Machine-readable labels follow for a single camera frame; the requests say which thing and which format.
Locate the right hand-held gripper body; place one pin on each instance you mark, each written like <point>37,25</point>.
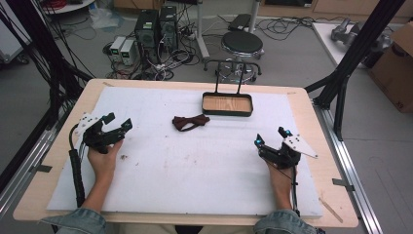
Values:
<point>289,151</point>

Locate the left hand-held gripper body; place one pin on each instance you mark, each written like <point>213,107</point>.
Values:
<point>97,136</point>

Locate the person's left hand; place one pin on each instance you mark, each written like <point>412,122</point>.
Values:
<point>103,162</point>

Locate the person's right hand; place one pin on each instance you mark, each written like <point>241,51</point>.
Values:
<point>281,178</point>

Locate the wooden table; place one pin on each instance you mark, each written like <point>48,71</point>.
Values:
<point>328,136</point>

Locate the black tray with wooden bottom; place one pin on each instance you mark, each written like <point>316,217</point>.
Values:
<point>227,104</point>

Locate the dark red bow tie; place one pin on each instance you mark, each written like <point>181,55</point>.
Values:
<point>190,122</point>

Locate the white power supply unit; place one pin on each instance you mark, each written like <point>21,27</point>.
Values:
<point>117,48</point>
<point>128,52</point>

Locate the white foam mat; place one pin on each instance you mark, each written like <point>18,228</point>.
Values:
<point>195,169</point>

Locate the right denim sleeve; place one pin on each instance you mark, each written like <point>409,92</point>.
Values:
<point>282,222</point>

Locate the denim sleeve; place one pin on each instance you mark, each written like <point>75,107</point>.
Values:
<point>282,222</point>
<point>78,222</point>

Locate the thin wooden stick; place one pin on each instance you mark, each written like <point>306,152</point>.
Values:
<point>331,210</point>

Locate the left denim sleeve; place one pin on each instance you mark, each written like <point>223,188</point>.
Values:
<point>78,222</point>

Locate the large black computer tower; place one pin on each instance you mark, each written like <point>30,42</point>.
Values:
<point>146,32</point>

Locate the black round stool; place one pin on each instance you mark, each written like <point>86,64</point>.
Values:
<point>242,44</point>

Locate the clear plastic bag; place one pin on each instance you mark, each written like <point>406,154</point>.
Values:
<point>105,18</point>

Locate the slim black computer tower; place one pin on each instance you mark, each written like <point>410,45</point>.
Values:
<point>168,27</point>

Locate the person's lap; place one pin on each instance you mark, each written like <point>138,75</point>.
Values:
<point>152,229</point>

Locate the round white table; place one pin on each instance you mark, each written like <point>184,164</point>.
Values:
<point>69,6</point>

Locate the black flat box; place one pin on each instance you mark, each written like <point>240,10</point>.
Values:
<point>239,22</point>

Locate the white desk leg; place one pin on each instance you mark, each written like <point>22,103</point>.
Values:
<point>254,14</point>
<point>201,32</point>

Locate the white cabinet on wheels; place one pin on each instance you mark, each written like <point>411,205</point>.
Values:
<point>11,42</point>

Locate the cardboard box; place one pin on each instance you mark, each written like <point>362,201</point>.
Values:
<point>394,68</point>

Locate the grey metal bracket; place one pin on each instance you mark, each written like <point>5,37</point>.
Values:
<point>41,168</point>
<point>343,184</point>

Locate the aluminium rail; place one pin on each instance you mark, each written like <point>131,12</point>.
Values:
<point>29,156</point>
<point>354,169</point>

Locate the black metal frame strut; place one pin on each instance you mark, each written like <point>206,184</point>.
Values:
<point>354,52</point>

